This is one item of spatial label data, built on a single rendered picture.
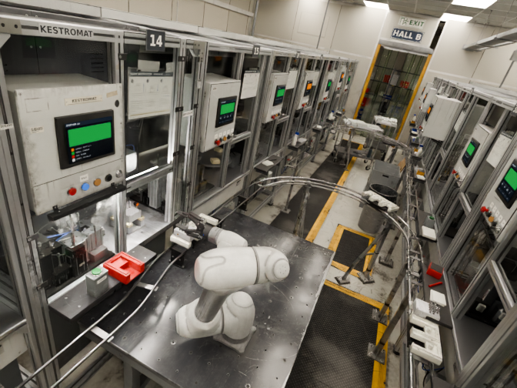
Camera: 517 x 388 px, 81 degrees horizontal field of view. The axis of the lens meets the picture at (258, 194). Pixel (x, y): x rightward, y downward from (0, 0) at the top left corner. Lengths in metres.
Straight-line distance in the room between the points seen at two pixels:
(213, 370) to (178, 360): 0.17
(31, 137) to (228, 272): 0.80
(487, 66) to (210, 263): 9.11
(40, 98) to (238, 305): 1.17
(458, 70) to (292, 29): 4.50
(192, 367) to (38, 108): 1.26
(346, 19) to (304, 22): 1.17
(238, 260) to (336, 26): 9.01
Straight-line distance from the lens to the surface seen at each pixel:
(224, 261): 1.02
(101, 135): 1.43
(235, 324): 1.62
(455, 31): 9.57
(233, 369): 1.71
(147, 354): 1.74
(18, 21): 1.23
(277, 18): 10.23
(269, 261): 1.04
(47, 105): 1.30
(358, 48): 9.57
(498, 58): 9.69
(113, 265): 1.74
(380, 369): 2.91
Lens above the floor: 2.11
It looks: 27 degrees down
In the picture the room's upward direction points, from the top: 12 degrees clockwise
